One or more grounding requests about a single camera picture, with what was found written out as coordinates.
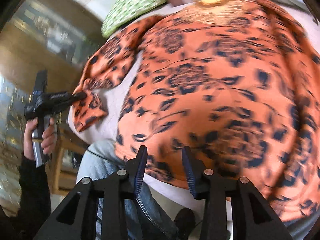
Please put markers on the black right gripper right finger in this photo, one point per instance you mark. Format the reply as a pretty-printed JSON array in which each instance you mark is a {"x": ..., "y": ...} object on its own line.
[{"x": 204, "y": 184}]

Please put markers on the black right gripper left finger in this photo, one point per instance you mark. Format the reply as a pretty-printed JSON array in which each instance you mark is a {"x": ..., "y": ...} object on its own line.
[{"x": 124, "y": 184}]

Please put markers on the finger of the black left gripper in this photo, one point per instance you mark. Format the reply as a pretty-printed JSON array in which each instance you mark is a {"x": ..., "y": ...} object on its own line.
[{"x": 79, "y": 96}]

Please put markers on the orange black floral garment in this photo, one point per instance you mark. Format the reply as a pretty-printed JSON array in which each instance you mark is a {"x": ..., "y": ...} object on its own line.
[{"x": 212, "y": 92}]

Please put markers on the black sleeved left forearm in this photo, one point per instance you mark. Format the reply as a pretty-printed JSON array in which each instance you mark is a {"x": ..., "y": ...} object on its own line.
[{"x": 35, "y": 205}]

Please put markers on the person's left hand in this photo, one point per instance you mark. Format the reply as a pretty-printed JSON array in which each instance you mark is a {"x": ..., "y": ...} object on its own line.
[{"x": 49, "y": 139}]

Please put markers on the black shoe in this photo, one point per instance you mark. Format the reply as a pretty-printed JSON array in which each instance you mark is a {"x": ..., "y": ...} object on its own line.
[{"x": 185, "y": 223}]

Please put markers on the wooden stool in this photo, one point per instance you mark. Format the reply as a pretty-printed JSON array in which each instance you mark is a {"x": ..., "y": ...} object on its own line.
[{"x": 60, "y": 169}]

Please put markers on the glass wooden cabinet door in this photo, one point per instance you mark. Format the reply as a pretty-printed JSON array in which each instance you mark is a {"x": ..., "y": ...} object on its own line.
[{"x": 57, "y": 36}]

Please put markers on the green patterned cloth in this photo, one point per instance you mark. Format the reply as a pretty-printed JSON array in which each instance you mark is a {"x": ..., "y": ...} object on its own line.
[{"x": 123, "y": 11}]

